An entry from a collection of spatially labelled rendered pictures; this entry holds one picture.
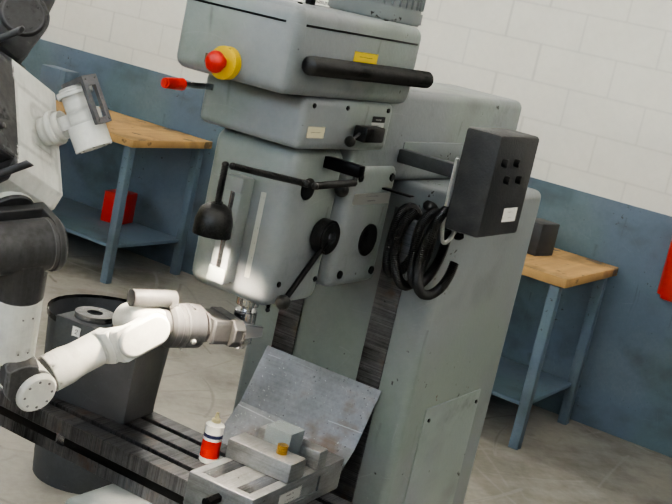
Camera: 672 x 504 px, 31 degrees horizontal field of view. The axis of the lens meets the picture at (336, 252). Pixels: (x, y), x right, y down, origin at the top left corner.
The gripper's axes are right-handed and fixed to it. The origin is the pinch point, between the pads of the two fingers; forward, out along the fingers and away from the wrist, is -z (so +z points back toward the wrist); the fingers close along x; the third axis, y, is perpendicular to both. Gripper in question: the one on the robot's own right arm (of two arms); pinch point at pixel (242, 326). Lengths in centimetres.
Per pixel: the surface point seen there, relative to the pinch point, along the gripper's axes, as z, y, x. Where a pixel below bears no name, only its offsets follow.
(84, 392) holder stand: 15.3, 26.8, 31.6
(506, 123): -79, -48, 20
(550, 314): -297, 51, 176
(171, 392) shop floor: -152, 122, 260
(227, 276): 10.4, -12.3, -6.2
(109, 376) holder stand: 12.7, 21.2, 26.8
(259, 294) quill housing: 5.3, -10.3, -10.8
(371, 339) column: -38.0, 3.5, 3.6
